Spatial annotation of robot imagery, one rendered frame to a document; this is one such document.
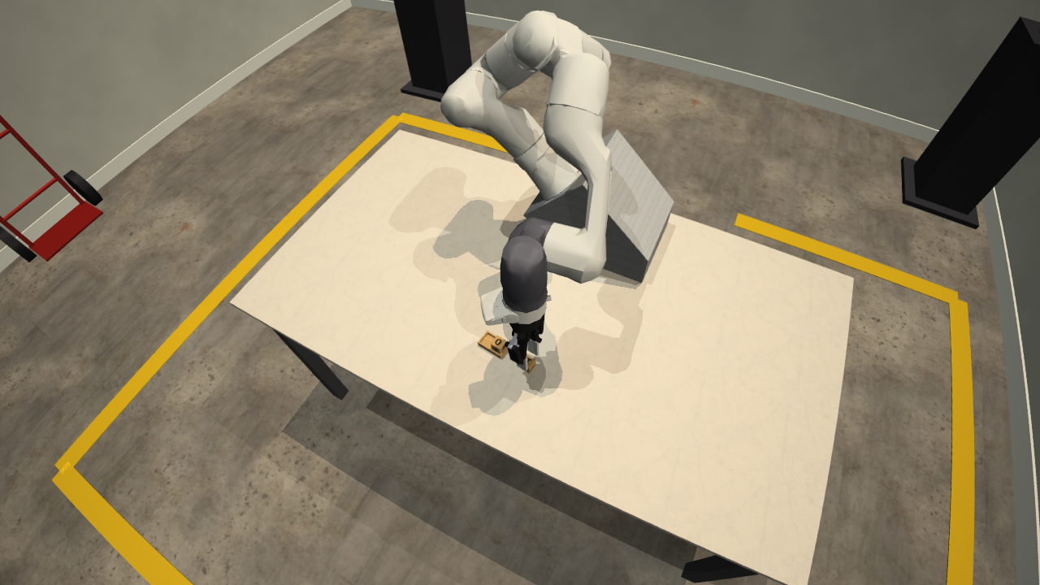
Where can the brown rectangular tray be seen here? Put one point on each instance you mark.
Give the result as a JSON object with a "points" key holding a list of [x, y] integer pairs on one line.
{"points": [[485, 343]]}

